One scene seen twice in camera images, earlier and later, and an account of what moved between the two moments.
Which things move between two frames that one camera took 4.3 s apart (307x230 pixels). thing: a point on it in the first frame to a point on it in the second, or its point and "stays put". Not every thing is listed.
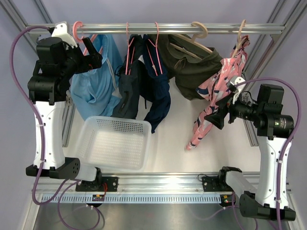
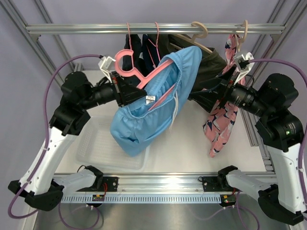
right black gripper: x=223 y=104 to x=206 y=98
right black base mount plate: x=216 y=183 stays put
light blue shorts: x=97 y=91 to x=135 y=128
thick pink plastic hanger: x=92 y=39 to x=145 y=76
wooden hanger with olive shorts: x=193 y=41 stays put
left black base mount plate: x=97 y=185 stays put
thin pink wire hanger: x=155 y=46 stays put
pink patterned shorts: x=214 y=86 to x=220 y=122
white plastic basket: x=114 y=143 stays put
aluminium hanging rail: x=168 y=28 stays put
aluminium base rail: x=169 y=183 stays put
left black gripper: x=92 y=61 to x=126 y=93
